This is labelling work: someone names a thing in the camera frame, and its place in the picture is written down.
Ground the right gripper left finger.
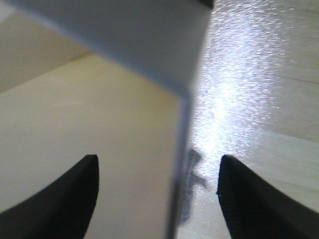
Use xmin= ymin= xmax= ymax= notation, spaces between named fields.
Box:
xmin=0 ymin=155 xmax=99 ymax=239

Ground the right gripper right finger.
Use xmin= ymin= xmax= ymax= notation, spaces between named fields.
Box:
xmin=216 ymin=155 xmax=319 ymax=239

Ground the white plastic trash bin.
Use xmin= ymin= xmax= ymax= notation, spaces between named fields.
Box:
xmin=0 ymin=0 xmax=214 ymax=239

